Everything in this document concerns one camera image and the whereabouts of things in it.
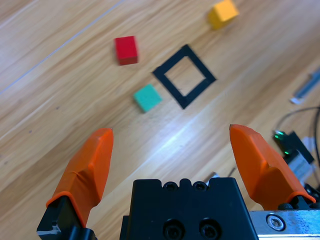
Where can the grey USB hub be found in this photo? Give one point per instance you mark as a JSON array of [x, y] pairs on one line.
[[301, 167]]

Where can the taped sensor device with LEDs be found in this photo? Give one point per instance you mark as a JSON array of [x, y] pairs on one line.
[[309, 143]]

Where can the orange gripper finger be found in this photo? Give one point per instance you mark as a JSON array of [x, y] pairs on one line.
[[87, 175], [262, 170]]

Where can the green wooden block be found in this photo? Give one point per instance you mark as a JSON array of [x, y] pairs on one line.
[[147, 98]]

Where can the black metal bracket with screws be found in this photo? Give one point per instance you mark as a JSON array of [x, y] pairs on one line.
[[313, 190]]

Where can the red wooden block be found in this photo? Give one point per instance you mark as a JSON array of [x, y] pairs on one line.
[[126, 50]]

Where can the grey aluminium rail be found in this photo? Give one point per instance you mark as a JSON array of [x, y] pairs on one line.
[[306, 87]]

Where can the black tape square outline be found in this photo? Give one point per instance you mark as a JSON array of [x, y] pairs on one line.
[[171, 88]]

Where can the yellow wooden block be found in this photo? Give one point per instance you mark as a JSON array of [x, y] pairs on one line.
[[222, 15]]

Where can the black USB dongle green LED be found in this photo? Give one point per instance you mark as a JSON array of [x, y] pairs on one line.
[[278, 135]]

